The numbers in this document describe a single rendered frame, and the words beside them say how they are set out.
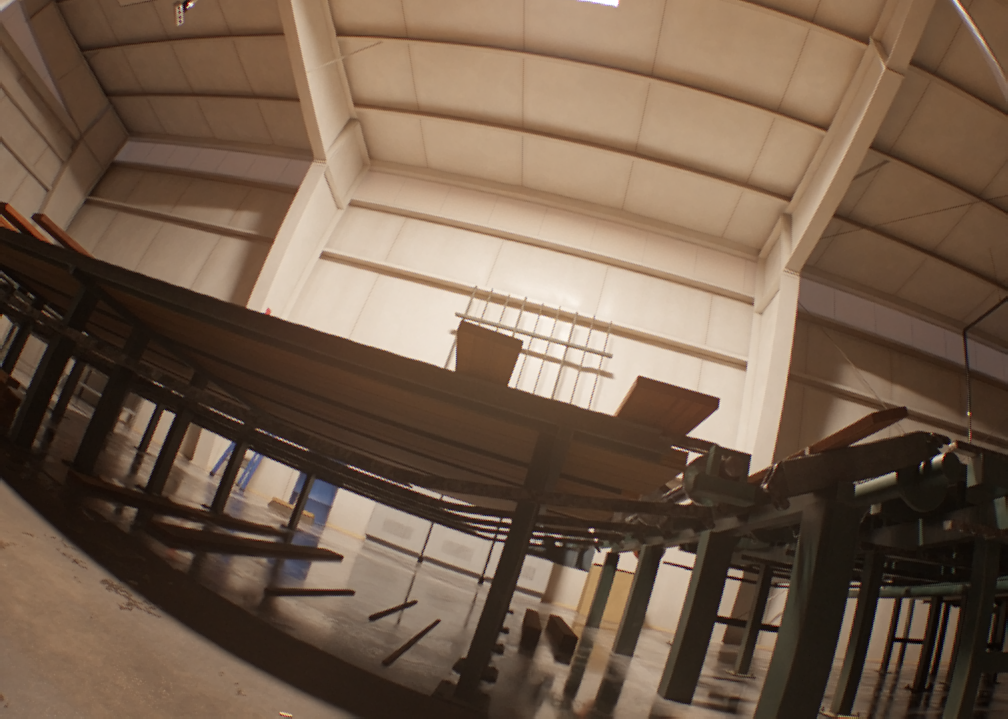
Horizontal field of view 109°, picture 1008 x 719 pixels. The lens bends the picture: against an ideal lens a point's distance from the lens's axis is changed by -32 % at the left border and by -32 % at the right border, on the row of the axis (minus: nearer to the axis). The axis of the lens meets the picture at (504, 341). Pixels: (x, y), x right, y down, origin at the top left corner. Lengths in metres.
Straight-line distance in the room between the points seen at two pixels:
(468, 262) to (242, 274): 4.23
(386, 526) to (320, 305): 3.95
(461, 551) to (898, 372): 7.91
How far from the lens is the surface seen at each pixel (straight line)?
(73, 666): 0.89
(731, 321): 8.92
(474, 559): 6.84
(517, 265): 8.77
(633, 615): 3.59
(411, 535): 6.97
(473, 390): 1.38
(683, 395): 1.21
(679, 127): 8.04
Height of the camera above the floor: 0.41
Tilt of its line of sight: 22 degrees up
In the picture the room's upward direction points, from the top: 19 degrees clockwise
